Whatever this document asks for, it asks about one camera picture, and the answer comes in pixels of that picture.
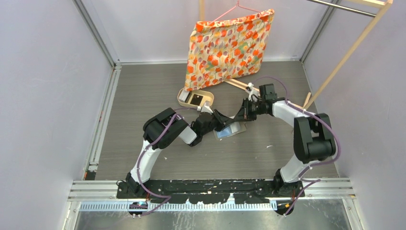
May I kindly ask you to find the aluminium front rail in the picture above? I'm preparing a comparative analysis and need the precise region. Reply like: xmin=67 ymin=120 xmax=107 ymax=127
xmin=68 ymin=178 xmax=356 ymax=214

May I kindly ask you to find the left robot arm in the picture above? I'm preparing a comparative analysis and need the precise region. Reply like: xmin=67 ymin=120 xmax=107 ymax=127
xmin=126 ymin=108 xmax=236 ymax=198

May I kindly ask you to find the wooden rack frame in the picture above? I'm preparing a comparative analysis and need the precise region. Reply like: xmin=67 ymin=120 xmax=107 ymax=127
xmin=199 ymin=0 xmax=394 ymax=109

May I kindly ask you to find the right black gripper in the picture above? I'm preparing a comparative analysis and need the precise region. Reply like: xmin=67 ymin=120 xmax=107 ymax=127
xmin=234 ymin=98 xmax=266 ymax=122

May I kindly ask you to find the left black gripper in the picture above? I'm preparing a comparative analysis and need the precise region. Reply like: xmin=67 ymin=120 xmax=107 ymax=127
xmin=201 ymin=109 xmax=234 ymax=136

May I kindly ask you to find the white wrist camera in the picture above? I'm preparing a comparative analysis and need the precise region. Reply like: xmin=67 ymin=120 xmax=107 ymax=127
xmin=246 ymin=82 xmax=260 ymax=102
xmin=197 ymin=101 xmax=213 ymax=114

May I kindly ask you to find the floral fabric bag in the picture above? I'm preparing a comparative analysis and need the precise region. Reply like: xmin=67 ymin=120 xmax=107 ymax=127
xmin=184 ymin=9 xmax=274 ymax=91

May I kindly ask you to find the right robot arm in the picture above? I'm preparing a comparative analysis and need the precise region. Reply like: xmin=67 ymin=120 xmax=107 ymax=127
xmin=224 ymin=83 xmax=337 ymax=197

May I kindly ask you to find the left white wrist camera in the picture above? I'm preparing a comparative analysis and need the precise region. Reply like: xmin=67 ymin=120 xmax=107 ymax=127
xmin=197 ymin=101 xmax=213 ymax=114

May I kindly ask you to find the beige oval tray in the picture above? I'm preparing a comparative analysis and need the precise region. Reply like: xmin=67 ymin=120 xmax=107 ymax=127
xmin=177 ymin=89 xmax=214 ymax=113

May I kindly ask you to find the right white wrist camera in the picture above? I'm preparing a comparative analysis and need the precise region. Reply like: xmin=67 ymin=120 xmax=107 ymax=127
xmin=246 ymin=82 xmax=260 ymax=102

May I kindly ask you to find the black VIP card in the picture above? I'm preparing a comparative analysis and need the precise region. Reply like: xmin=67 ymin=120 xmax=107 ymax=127
xmin=189 ymin=94 xmax=203 ymax=106

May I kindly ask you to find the stack of cards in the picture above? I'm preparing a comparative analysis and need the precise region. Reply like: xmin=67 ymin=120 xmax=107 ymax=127
xmin=178 ymin=90 xmax=191 ymax=103

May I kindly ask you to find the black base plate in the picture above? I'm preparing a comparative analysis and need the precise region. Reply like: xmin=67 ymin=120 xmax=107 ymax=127
xmin=116 ymin=179 xmax=303 ymax=204

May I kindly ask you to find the pink wire hanger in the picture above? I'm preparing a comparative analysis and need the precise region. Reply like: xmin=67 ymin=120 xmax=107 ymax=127
xmin=212 ymin=0 xmax=262 ymax=23

